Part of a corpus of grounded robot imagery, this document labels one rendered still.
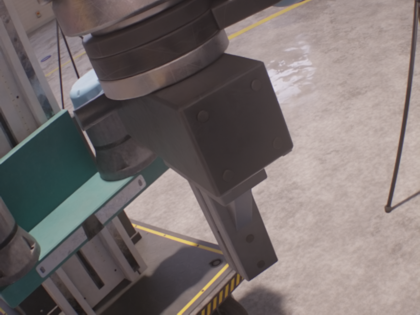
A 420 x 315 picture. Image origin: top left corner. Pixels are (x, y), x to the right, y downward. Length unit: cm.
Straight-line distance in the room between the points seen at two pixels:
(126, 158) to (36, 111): 30
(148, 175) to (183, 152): 119
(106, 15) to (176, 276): 146
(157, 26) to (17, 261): 106
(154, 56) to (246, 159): 7
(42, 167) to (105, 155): 18
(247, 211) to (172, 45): 12
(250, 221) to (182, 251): 143
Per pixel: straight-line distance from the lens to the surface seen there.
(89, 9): 25
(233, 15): 28
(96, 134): 141
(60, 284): 160
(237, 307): 173
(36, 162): 144
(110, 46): 26
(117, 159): 142
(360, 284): 184
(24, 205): 144
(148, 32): 26
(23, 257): 128
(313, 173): 247
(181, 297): 159
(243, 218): 33
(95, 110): 33
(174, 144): 27
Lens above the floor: 133
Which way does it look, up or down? 27 degrees down
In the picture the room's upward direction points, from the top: 24 degrees counter-clockwise
